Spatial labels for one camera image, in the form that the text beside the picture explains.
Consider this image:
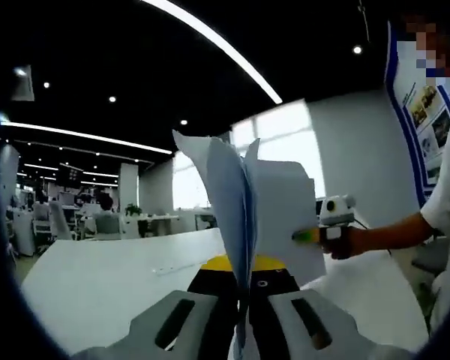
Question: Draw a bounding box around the thin black cable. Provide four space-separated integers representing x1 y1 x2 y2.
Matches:
351 218 394 257

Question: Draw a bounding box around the white mesh office chair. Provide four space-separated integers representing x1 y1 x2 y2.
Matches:
47 200 75 242

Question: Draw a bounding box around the white printing paper sheet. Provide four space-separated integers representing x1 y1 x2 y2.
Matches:
253 160 328 288

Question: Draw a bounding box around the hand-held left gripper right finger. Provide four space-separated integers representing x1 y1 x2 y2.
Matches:
247 254 412 360

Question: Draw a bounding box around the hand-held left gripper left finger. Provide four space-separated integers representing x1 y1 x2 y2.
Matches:
69 253 245 360

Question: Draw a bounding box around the grey chair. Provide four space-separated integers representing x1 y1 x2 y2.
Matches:
411 236 450 278

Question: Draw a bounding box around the white table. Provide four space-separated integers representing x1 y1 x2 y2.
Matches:
20 226 431 356

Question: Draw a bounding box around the person's right hand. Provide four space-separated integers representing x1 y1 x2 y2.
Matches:
321 226 363 261

